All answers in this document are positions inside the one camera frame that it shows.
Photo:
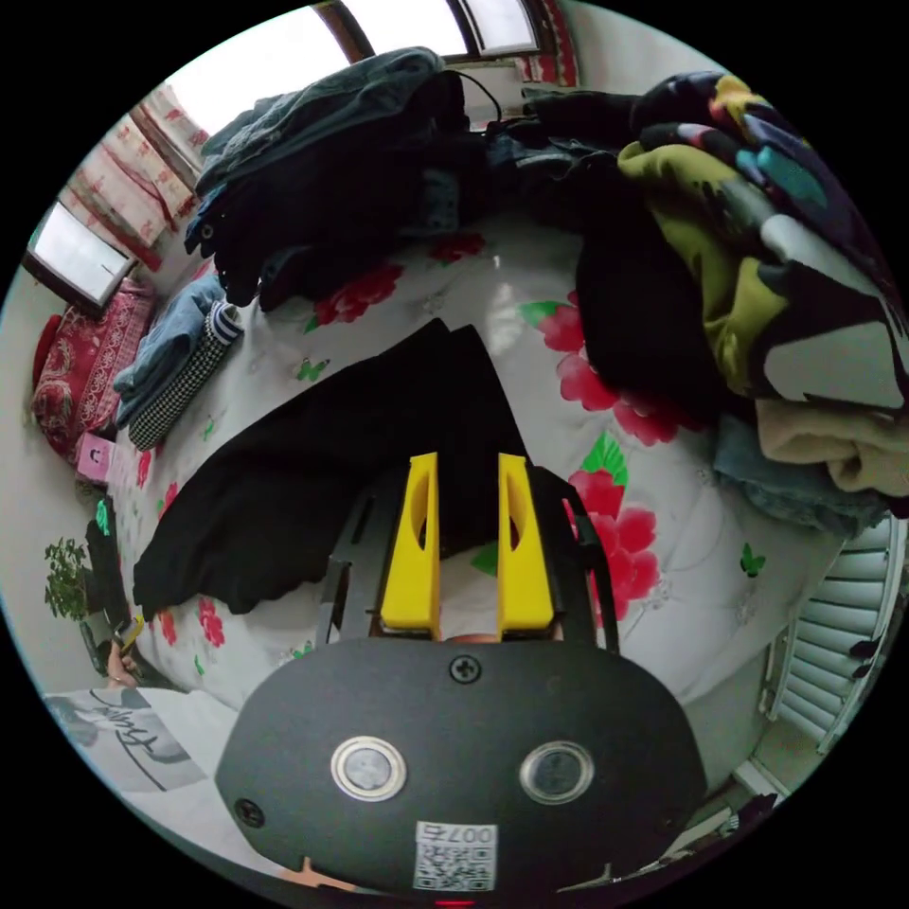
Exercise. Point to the bed with floral sheet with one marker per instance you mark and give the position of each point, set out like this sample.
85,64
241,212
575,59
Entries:
682,604

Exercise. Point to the person's right hand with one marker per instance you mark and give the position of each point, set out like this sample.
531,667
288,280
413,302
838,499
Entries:
316,875

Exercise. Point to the pink box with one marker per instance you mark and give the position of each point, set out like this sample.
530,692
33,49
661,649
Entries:
96,456

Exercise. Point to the white radiator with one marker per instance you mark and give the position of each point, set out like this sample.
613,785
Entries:
831,639

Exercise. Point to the person's left hand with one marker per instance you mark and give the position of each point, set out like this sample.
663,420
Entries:
121,671

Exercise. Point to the green potted plant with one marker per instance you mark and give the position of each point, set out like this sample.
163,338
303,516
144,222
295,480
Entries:
65,579

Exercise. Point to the pile of colourful clothes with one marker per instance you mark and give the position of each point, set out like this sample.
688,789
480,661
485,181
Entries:
746,248

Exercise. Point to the red and white curtain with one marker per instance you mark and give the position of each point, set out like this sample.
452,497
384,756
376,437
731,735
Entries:
135,177

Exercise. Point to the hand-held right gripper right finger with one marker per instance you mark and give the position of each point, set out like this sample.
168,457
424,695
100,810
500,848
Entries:
524,568

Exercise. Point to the black pants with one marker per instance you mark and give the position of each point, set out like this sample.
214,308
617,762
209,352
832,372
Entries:
319,440

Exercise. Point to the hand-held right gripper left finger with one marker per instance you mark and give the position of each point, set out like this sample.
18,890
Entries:
412,568

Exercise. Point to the red patterned quilt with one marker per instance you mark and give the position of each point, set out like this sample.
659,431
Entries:
81,369

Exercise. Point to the pile of dark clothes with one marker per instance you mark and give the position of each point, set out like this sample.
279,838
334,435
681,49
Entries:
319,177

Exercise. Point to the pile of folded clothes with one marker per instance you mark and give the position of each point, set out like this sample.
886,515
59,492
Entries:
167,369

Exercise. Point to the small window with dark frame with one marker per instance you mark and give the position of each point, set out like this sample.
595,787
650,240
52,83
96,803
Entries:
74,256

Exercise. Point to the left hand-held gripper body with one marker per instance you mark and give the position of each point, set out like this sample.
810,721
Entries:
106,568

